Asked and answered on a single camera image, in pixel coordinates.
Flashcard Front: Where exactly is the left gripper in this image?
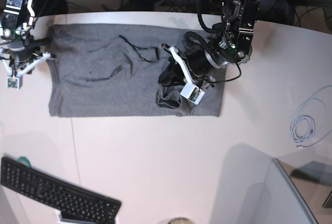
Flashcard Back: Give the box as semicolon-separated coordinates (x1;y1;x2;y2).
158;43;228;88

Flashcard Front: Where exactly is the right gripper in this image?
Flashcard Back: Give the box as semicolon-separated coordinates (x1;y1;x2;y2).
1;37;56;78

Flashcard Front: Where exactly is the grey t-shirt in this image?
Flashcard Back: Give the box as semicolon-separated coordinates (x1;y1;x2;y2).
47;24;224;117

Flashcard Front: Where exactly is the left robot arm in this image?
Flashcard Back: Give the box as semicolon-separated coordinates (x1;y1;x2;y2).
158;0;260;87

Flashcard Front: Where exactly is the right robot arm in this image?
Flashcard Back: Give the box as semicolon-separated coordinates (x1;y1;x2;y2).
1;0;56;83

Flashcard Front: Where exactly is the green tape roll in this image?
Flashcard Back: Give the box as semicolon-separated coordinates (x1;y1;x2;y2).
16;157;31;168

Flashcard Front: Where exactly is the grey monitor edge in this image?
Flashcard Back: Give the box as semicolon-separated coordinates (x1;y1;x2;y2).
265;159;317;223

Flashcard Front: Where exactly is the round tan lid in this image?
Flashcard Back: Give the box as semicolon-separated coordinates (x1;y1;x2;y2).
167;217;194;224

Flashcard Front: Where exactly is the black keyboard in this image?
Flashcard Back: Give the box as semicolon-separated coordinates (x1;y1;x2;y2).
1;157;121;223

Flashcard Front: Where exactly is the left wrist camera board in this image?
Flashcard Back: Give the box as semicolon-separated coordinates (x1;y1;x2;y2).
180;83;205;105

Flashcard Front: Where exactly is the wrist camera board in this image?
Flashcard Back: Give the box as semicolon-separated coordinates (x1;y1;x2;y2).
180;83;205;105
6;76;23;90

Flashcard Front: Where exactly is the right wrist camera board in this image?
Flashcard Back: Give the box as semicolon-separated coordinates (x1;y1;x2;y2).
6;76;23;90

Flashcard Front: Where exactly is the coiled white cable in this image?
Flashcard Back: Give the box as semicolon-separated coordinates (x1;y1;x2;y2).
289;85;332;149

